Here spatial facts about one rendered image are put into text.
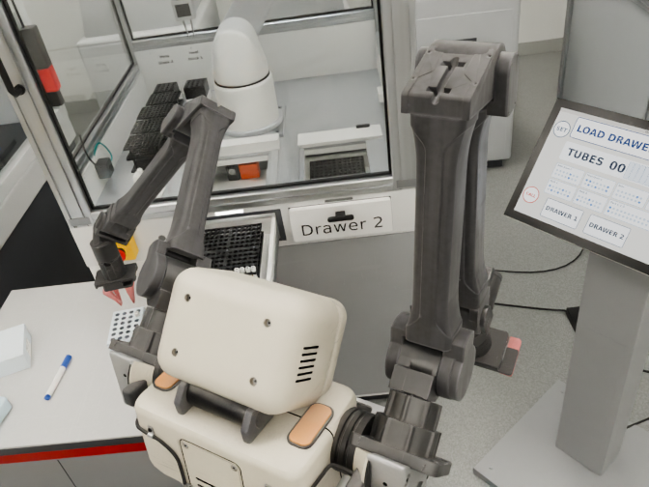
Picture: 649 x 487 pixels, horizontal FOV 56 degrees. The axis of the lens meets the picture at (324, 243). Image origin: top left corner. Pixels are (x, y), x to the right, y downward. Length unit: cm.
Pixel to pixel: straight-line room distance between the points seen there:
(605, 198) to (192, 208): 92
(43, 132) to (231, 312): 109
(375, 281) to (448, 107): 131
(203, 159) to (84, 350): 79
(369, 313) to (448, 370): 122
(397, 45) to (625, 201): 63
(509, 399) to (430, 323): 164
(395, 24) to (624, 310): 90
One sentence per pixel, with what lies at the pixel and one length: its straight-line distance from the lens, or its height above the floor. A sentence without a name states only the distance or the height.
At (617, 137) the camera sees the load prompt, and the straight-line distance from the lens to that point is 154.
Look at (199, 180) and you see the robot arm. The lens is 111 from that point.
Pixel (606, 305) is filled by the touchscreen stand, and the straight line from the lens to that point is 172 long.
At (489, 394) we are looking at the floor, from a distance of 240.
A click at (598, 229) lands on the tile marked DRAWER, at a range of 150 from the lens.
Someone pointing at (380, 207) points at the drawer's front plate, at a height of 91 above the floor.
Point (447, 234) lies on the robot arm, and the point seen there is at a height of 145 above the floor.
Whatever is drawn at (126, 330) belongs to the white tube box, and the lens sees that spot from 170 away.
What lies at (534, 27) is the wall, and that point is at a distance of 514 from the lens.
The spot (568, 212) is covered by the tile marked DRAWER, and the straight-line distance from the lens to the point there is 153.
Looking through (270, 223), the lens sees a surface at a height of 87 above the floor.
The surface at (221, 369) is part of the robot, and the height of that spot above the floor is 132.
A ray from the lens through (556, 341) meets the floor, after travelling 262.
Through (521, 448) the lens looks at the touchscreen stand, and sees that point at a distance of 223.
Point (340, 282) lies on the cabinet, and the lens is 191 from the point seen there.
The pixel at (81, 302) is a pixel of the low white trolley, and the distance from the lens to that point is 192.
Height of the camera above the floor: 187
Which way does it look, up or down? 37 degrees down
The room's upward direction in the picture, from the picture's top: 9 degrees counter-clockwise
